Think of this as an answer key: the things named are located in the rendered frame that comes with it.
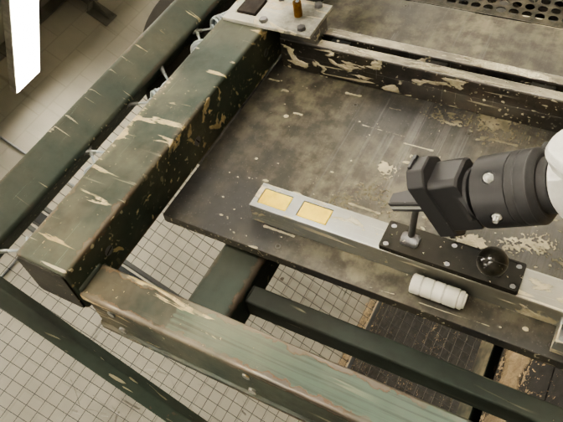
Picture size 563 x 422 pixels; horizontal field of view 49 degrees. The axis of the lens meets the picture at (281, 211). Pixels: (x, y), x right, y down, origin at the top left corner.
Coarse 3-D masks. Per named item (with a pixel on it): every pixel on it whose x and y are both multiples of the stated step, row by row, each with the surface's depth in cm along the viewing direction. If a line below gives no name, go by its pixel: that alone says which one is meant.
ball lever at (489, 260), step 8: (488, 248) 75; (496, 248) 75; (480, 256) 75; (488, 256) 74; (496, 256) 74; (504, 256) 74; (480, 264) 75; (488, 264) 74; (496, 264) 74; (504, 264) 74; (488, 272) 75; (496, 272) 74
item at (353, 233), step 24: (288, 192) 99; (264, 216) 99; (288, 216) 96; (336, 216) 95; (360, 216) 95; (336, 240) 95; (360, 240) 92; (384, 264) 93; (408, 264) 90; (480, 288) 86; (528, 288) 84; (552, 288) 84; (528, 312) 85; (552, 312) 82
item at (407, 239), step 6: (414, 216) 86; (414, 222) 87; (414, 228) 88; (402, 234) 90; (408, 234) 89; (414, 234) 89; (402, 240) 89; (408, 240) 89; (414, 240) 89; (408, 246) 89; (414, 246) 89
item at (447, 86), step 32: (288, 0) 120; (288, 32) 114; (320, 32) 117; (288, 64) 124; (320, 64) 120; (352, 64) 116; (384, 64) 112; (416, 64) 110; (448, 64) 110; (480, 64) 108; (416, 96) 114; (448, 96) 111; (480, 96) 107; (512, 96) 104; (544, 96) 101; (544, 128) 106
